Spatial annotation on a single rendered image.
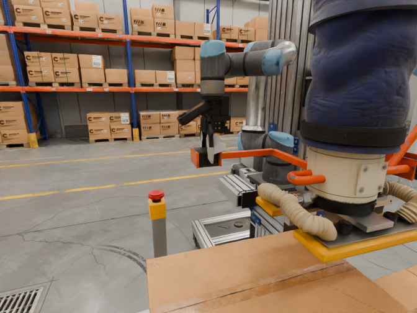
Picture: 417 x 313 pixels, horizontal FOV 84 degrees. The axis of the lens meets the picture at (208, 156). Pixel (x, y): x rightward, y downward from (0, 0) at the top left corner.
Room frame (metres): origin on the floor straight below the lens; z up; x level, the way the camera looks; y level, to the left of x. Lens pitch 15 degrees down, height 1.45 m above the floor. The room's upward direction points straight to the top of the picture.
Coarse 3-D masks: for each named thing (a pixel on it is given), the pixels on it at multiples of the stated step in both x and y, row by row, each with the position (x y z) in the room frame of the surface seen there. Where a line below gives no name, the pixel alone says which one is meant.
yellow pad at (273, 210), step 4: (260, 196) 0.67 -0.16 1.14; (256, 200) 0.66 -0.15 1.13; (260, 200) 0.64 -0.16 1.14; (264, 200) 0.64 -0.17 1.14; (260, 204) 0.63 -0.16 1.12; (264, 204) 0.61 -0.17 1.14; (268, 204) 0.61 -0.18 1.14; (272, 204) 0.61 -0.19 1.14; (276, 204) 0.60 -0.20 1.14; (264, 208) 0.61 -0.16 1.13; (268, 208) 0.59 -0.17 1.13; (272, 208) 0.59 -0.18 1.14; (276, 208) 0.59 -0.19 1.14; (268, 212) 0.59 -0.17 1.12; (272, 212) 0.57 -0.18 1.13; (276, 212) 0.57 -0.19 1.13; (280, 212) 0.58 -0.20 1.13; (272, 216) 0.57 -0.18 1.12
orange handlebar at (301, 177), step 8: (224, 152) 0.75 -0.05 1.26; (232, 152) 0.76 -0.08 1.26; (240, 152) 0.77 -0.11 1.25; (248, 152) 0.77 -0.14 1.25; (256, 152) 0.78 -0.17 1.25; (264, 152) 0.79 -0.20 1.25; (272, 152) 0.80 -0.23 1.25; (280, 152) 0.76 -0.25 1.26; (288, 160) 0.71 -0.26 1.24; (296, 160) 0.67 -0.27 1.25; (304, 160) 0.66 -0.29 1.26; (304, 168) 0.64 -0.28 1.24; (392, 168) 0.59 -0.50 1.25; (400, 168) 0.60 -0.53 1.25; (408, 168) 0.61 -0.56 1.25; (288, 176) 0.54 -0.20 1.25; (296, 176) 0.52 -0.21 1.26; (304, 176) 0.52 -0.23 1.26; (312, 176) 0.52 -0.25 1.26; (320, 176) 0.53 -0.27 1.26; (304, 184) 0.51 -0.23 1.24
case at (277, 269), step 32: (192, 256) 0.62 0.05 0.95; (224, 256) 0.62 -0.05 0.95; (256, 256) 0.62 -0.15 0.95; (288, 256) 0.62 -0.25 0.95; (160, 288) 0.50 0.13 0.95; (192, 288) 0.50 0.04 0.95; (224, 288) 0.50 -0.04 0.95; (256, 288) 0.50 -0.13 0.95; (288, 288) 0.50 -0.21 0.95; (320, 288) 0.50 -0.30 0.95; (352, 288) 0.50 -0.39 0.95
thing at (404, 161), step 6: (390, 156) 0.66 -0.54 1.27; (408, 156) 0.68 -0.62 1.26; (414, 156) 0.67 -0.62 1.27; (402, 162) 0.63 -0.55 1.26; (408, 162) 0.61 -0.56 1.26; (414, 162) 0.60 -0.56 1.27; (414, 168) 0.60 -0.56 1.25; (396, 174) 0.64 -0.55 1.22; (402, 174) 0.62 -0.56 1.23; (408, 174) 0.61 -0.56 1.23; (414, 174) 0.60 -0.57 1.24
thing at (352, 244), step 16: (336, 224) 0.50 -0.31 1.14; (352, 224) 0.50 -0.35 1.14; (400, 224) 0.50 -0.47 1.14; (416, 224) 0.50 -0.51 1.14; (304, 240) 0.45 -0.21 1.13; (320, 240) 0.43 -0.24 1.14; (336, 240) 0.43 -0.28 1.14; (352, 240) 0.43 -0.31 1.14; (368, 240) 0.44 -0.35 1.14; (384, 240) 0.44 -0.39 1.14; (400, 240) 0.45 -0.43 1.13; (320, 256) 0.40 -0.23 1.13; (336, 256) 0.40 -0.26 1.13
